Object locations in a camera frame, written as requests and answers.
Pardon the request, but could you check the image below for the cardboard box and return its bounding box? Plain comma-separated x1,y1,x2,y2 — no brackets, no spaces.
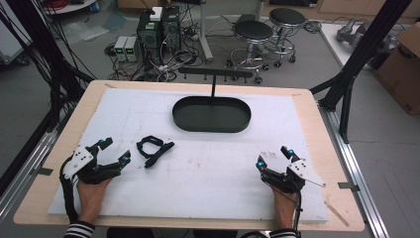
375,22,420,116

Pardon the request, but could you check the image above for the black computer tower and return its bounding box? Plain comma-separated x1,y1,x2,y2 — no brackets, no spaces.
136,11,163,64
160,5,181,52

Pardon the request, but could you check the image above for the striped right sleeve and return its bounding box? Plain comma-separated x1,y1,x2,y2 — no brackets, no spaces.
268,228,299,238

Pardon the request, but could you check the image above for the white table leg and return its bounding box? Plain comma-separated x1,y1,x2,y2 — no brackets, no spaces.
197,0,215,64

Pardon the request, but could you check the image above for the striped left sleeve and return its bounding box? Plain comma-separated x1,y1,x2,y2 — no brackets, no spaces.
63,220,96,238

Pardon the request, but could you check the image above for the white box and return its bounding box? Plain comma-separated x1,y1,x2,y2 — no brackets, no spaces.
149,6,163,22

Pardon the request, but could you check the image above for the black oval tray hanger stand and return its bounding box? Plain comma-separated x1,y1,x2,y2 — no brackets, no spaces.
171,66,254,134

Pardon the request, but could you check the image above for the white foam board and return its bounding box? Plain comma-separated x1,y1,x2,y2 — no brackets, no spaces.
47,86,330,223

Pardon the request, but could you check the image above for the striped sleeve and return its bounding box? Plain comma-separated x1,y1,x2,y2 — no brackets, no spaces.
268,228,299,238
63,220,96,238

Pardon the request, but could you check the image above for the black round stool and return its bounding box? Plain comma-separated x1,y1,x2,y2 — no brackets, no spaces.
226,20,275,84
267,7,307,68

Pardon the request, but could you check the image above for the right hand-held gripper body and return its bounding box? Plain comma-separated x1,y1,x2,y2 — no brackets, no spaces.
262,158,327,194

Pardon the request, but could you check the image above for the grey power supply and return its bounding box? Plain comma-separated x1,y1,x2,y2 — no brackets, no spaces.
113,35,129,62
125,36,141,62

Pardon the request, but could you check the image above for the person's right hand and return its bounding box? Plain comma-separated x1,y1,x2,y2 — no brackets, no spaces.
271,186,299,230

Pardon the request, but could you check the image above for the person's left hand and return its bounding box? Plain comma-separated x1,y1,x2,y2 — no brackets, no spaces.
76,178,112,224

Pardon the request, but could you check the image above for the aluminium rail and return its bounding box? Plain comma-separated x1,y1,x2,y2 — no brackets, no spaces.
317,100,392,238
0,127,68,221

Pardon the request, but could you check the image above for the round white table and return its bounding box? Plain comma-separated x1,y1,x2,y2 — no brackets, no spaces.
42,0,99,16

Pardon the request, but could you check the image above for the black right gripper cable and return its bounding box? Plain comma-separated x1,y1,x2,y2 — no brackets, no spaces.
292,189,304,238

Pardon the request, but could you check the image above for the black wrist strap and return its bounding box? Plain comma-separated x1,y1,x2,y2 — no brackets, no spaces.
136,135,175,170

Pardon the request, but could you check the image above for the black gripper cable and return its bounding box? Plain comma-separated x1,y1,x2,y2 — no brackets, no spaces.
292,189,304,238
58,156,81,224

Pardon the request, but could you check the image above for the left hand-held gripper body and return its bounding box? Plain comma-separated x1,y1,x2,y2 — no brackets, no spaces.
61,145,123,185

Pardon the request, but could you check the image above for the thin wooden stick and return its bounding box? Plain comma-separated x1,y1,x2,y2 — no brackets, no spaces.
324,200,351,228

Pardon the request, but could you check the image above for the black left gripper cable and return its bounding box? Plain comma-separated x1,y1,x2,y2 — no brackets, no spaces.
58,156,81,224

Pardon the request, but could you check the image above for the tangle of floor cables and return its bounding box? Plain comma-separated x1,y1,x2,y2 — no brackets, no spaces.
104,19,212,82

